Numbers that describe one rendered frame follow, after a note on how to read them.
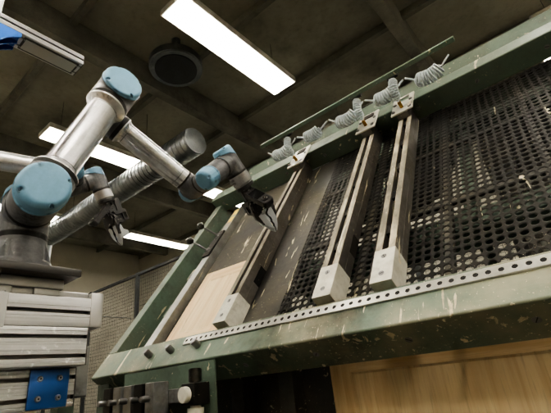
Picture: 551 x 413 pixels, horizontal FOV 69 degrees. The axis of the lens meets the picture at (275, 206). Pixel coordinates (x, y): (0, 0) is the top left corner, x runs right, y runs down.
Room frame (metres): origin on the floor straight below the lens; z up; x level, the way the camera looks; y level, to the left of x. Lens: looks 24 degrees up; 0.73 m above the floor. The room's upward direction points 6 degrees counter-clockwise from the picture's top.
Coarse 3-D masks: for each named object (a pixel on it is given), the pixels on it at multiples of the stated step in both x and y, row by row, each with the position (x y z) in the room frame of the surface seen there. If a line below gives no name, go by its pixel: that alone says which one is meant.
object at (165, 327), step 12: (240, 216) 2.07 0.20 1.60; (228, 228) 1.99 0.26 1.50; (216, 252) 1.92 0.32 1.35; (204, 264) 1.85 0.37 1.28; (192, 276) 1.84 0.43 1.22; (204, 276) 1.85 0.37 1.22; (192, 288) 1.79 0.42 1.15; (180, 300) 1.74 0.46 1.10; (168, 312) 1.73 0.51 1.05; (180, 312) 1.74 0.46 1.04; (168, 324) 1.69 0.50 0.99; (156, 336) 1.65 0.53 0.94
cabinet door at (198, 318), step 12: (240, 264) 1.66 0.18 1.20; (216, 276) 1.73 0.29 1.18; (228, 276) 1.66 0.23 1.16; (204, 288) 1.72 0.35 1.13; (216, 288) 1.65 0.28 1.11; (228, 288) 1.59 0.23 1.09; (192, 300) 1.72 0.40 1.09; (204, 300) 1.65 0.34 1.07; (216, 300) 1.59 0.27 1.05; (192, 312) 1.65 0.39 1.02; (204, 312) 1.59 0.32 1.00; (216, 312) 1.52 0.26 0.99; (180, 324) 1.64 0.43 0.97; (192, 324) 1.58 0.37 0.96; (204, 324) 1.52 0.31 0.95; (180, 336) 1.57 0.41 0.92
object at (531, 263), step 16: (544, 256) 0.77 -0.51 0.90; (480, 272) 0.84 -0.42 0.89; (496, 272) 0.82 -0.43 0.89; (512, 272) 0.80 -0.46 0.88; (400, 288) 0.96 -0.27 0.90; (416, 288) 0.93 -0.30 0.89; (432, 288) 0.90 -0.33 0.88; (336, 304) 1.07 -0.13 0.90; (352, 304) 1.03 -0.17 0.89; (368, 304) 1.00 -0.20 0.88; (272, 320) 1.20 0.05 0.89; (288, 320) 1.15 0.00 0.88; (192, 336) 1.43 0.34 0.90; (208, 336) 1.37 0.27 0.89; (224, 336) 1.32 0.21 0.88
